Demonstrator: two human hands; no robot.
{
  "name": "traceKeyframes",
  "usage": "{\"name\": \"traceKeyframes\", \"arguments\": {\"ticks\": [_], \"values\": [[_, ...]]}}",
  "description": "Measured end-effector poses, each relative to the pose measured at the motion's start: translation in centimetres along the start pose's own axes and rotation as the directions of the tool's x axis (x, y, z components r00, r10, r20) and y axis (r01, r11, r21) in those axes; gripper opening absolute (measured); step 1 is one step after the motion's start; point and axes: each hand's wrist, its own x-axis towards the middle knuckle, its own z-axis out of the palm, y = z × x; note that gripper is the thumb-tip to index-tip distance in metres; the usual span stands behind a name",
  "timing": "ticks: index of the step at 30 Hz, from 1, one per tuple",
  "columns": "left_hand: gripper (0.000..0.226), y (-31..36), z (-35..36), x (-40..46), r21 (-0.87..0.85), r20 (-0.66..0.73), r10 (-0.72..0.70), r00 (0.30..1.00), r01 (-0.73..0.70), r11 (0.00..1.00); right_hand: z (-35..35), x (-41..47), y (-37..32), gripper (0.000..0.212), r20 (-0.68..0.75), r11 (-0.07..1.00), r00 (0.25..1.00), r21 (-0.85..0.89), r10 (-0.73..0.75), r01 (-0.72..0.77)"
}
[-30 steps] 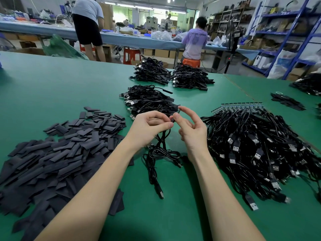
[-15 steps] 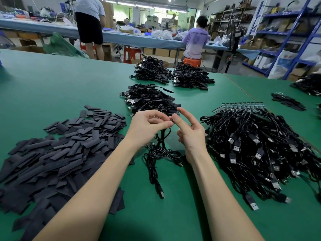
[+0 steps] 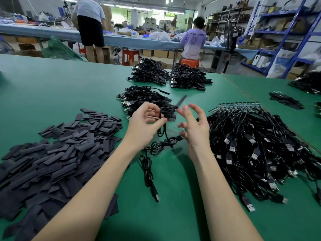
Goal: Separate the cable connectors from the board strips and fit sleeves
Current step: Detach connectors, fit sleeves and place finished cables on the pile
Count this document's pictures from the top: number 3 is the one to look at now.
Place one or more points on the long blue work table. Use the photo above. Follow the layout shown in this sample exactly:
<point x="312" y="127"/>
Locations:
<point x="35" y="31"/>

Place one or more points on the person's right forearm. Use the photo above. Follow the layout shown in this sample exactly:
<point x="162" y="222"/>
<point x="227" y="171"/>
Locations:
<point x="220" y="205"/>

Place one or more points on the green plastic bag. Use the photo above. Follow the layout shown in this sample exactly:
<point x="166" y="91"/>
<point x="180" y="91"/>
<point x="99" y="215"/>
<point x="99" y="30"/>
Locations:
<point x="62" y="50"/>

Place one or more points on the person's right hand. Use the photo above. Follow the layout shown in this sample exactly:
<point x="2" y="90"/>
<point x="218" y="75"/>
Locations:
<point x="195" y="133"/>

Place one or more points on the white plastic bag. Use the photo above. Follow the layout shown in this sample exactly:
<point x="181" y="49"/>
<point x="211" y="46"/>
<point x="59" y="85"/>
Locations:
<point x="281" y="65"/>

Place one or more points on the orange plastic stool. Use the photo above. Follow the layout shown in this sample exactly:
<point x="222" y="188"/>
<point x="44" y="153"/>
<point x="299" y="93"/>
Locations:
<point x="190" y="63"/>

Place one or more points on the pile of black sleeve strips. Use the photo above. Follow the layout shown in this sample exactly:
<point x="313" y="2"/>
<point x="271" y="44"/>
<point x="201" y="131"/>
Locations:
<point x="50" y="163"/>

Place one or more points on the blue metal shelving rack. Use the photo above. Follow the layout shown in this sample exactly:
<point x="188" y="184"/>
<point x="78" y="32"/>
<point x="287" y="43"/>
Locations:
<point x="278" y="12"/>

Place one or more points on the open cardboard box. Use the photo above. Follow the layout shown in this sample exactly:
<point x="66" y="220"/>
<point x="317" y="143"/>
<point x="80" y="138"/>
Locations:
<point x="27" y="53"/>

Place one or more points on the person's left forearm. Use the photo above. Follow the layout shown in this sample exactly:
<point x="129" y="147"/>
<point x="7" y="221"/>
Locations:
<point x="83" y="200"/>

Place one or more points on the black tripod stand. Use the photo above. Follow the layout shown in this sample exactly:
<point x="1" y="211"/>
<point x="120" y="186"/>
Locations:
<point x="230" y="40"/>

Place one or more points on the black sleeve piece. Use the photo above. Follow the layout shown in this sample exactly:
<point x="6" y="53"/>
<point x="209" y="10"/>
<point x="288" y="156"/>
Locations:
<point x="180" y="100"/>

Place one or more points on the dark storage shelf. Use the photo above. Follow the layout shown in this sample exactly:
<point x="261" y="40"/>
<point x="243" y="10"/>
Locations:
<point x="225" y="18"/>

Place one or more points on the person's left hand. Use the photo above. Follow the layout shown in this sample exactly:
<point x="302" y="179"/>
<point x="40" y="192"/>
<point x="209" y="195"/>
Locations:
<point x="143" y="127"/>

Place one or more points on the red plastic stool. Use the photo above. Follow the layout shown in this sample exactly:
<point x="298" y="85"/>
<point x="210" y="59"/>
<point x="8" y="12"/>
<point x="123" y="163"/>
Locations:
<point x="130" y="56"/>

